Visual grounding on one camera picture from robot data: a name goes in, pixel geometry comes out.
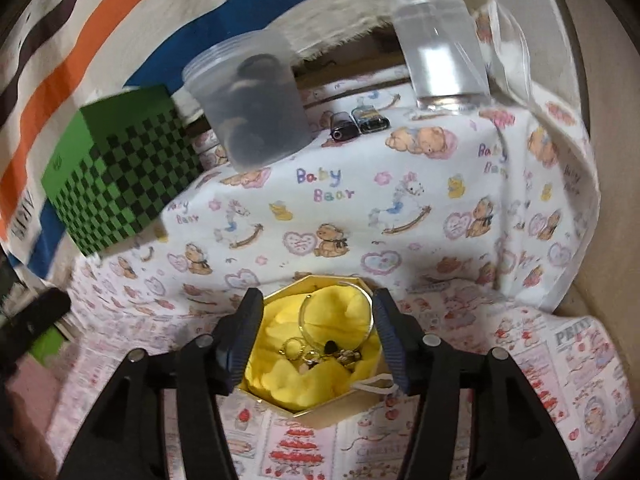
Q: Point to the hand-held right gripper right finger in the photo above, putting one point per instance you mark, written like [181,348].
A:
[392,342]

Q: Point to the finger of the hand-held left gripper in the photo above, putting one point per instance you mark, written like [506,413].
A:
[35,317]

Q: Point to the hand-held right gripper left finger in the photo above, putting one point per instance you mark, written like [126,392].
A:
[242,342]

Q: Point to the small metal earring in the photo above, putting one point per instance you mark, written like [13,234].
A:
[311,361]

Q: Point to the gold octagonal box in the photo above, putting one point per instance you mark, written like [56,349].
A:
[325,417]

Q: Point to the white ribbon loop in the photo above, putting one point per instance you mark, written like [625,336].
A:
[372,386]

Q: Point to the yellow tissue paper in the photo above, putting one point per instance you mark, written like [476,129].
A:
[280,385]

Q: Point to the bear print cloth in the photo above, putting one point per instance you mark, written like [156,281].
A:
[400,185]

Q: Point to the pink printed tablecloth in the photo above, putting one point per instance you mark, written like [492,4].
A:
[550,360]

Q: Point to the green checkered box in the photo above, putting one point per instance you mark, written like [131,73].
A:
[125,185]

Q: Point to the translucent plastic container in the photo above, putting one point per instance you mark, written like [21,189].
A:
[250,110]

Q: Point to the striped blanket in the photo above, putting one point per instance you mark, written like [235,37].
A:
[115,25]

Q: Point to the clear plastic bag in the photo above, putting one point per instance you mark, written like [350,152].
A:
[515,60]

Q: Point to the clear spray bottle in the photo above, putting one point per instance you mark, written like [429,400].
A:
[440,35]

